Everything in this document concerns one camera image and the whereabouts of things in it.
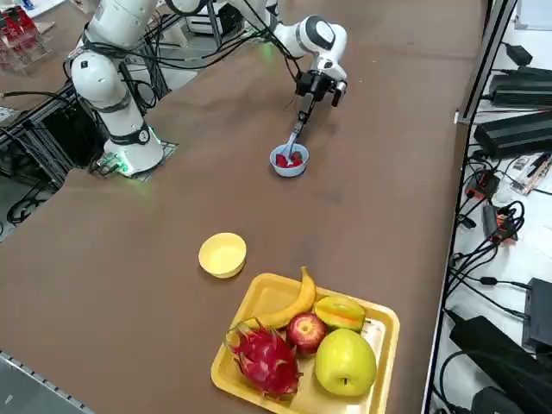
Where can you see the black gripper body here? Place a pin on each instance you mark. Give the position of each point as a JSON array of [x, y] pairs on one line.
[[315, 84]]

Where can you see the pale blue plastic spoon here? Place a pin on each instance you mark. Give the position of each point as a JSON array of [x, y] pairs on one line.
[[294, 140]]

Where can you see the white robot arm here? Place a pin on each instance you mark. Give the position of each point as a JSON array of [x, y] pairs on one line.
[[103, 82]]

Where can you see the light blue bowl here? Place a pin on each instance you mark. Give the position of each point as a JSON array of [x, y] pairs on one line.
[[289, 172]]

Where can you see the yellow bowl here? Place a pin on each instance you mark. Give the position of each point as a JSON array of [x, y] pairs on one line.
[[222, 256]]

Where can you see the white appliance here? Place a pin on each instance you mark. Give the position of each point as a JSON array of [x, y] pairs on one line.
[[200, 23]]

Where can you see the yellow plastic tray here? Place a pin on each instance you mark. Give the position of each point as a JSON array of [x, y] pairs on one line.
[[267, 293]]

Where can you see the yellow banana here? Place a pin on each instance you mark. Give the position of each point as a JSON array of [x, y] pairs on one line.
[[297, 302]]

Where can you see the red and black device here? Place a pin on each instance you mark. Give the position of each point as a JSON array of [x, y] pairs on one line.
[[485, 183]]

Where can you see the yellow star fruit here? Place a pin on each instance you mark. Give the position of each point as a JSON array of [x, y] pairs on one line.
[[338, 312]]

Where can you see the long black power supply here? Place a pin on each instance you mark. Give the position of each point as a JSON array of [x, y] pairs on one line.
[[522, 88], [513, 131]]

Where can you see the small black power adapter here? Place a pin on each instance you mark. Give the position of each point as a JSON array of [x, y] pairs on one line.
[[519, 54]]

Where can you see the red apple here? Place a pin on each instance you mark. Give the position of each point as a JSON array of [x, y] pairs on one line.
[[304, 332]]

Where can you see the orange and black device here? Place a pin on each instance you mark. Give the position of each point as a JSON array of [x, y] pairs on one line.
[[502, 224]]

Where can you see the small circuit board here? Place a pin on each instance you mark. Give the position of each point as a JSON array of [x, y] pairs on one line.
[[532, 172]]

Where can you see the black metal rack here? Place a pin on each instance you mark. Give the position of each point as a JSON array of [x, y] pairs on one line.
[[64, 129]]

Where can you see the pink dragon fruit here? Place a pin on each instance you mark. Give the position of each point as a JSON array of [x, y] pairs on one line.
[[263, 358]]

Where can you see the large yellow-green apple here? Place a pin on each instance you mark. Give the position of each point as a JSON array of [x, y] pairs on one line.
[[345, 358]]

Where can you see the clear acrylic shelf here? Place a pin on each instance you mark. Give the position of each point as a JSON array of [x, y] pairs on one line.
[[19, 43]]

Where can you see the large black power adapter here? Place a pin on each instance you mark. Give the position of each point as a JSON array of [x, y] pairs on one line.
[[487, 345]]

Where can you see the black box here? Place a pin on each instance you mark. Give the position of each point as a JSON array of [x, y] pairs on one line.
[[539, 315]]

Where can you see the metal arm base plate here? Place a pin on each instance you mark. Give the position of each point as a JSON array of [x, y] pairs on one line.
[[170, 148]]

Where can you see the aluminium frame post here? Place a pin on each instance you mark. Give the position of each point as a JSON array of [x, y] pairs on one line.
[[487, 56]]

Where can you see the aluminium rail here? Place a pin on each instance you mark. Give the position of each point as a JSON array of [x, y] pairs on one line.
[[26, 375]]

